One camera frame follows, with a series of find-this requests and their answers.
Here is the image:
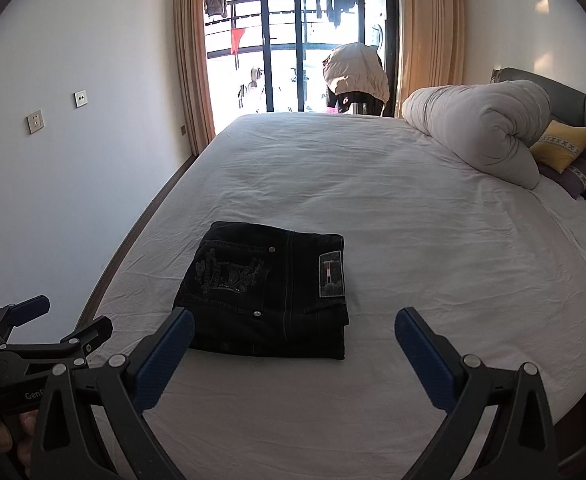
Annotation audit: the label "bed with white sheet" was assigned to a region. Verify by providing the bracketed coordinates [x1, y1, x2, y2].
[76, 111, 586, 480]

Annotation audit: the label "black pants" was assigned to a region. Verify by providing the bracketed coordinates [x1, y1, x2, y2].
[172, 221, 350, 361]

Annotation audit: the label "glass sliding door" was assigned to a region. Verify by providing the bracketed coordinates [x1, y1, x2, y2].
[204, 0, 401, 116]

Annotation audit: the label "black balcony railing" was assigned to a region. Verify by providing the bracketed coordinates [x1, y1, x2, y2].
[205, 0, 324, 59]

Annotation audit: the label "beige puffer jacket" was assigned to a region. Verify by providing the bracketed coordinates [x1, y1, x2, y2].
[321, 42, 391, 106]

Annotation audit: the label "black garment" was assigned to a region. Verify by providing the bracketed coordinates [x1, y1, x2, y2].
[325, 91, 384, 116]

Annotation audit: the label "beige curtain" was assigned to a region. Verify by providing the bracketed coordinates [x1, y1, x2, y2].
[403, 0, 466, 116]
[173, 0, 216, 158]

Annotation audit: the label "white folded cloth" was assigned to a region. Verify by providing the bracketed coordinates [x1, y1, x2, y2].
[538, 180, 586, 283]

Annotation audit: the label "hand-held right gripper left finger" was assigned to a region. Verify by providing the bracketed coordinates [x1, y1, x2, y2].
[30, 306, 196, 480]

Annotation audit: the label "rolled white duvet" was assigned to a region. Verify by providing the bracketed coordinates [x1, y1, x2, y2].
[402, 80, 554, 191]

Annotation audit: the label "light hanging garment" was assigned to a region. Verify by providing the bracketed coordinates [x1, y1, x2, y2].
[238, 66, 266, 108]

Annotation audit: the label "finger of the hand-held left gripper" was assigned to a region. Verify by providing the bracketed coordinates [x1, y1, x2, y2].
[0, 316, 114, 376]
[0, 294, 52, 345]

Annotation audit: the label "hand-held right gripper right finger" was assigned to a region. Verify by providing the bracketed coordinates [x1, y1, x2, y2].
[394, 306, 561, 480]

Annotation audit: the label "purple pillow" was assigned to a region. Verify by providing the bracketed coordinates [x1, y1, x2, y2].
[538, 157, 586, 198]

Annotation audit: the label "yellow pillow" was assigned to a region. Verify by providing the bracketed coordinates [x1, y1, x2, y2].
[529, 120, 586, 173]

